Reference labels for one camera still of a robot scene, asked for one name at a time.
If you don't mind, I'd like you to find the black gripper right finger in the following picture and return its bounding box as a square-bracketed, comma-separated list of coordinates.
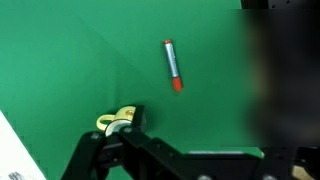
[259, 146, 320, 180]

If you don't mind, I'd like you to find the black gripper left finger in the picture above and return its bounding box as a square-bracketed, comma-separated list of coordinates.
[60, 104, 188, 180]

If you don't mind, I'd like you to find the red marker with grey barrel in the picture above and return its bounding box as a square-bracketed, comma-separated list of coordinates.
[162, 39, 184, 93]

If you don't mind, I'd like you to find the green table cloth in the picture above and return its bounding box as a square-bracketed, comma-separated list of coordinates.
[0, 0, 268, 180]

